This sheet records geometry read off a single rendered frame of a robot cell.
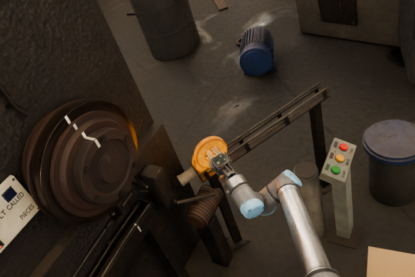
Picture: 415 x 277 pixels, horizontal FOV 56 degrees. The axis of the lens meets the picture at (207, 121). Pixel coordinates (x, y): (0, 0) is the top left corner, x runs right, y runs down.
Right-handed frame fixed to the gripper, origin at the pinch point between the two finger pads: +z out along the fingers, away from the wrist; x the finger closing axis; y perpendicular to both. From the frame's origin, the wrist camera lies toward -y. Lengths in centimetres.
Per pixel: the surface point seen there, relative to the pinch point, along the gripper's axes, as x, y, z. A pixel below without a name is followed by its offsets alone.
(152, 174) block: 27.6, -6.5, 7.5
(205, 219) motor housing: 15.5, -32.8, -14.1
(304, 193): -35, -37, -28
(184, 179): 14.9, -17.3, 2.7
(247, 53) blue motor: -93, -91, 120
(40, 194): 64, 36, -5
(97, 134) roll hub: 38, 42, 2
